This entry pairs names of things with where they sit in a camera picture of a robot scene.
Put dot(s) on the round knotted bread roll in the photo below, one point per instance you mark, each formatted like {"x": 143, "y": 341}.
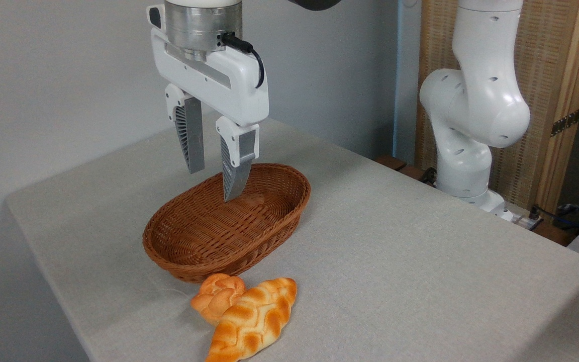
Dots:
{"x": 214, "y": 296}

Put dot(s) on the silver metal wrist flange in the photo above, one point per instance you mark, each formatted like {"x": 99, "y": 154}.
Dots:
{"x": 194, "y": 30}

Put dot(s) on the grey linen tablecloth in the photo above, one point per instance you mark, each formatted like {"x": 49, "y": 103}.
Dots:
{"x": 420, "y": 276}

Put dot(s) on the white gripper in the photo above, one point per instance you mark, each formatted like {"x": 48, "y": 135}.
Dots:
{"x": 229, "y": 85}

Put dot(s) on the brown wicker oval basket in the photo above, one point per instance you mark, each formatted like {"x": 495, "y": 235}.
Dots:
{"x": 209, "y": 236}

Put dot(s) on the long braided bread loaf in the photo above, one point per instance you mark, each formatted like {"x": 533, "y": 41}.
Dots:
{"x": 254, "y": 317}

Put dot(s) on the metal screen hinge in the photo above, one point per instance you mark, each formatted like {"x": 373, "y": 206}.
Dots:
{"x": 566, "y": 122}

